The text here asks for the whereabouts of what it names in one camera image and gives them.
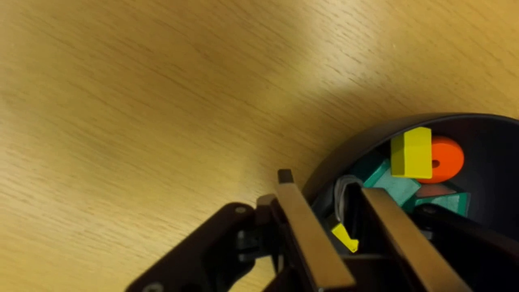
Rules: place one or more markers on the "black bowl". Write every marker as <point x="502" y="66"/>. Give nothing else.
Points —
<point x="487" y="162"/>

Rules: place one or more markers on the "small yellow wedge piece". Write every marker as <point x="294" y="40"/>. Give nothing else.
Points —
<point x="346" y="237"/>

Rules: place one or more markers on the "teal green wooden block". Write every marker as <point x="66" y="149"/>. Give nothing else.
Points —
<point x="398" y="188"/>
<point x="452" y="204"/>

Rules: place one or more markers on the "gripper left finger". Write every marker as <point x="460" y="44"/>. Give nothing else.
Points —
<point x="314" y="237"/>

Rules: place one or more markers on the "red brown wooden block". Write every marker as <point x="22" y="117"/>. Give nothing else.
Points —
<point x="435" y="190"/>

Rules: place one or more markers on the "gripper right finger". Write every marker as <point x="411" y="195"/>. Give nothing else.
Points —
<point x="411" y="243"/>

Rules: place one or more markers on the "yellow wooden block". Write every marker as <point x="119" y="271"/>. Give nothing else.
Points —
<point x="414" y="154"/>

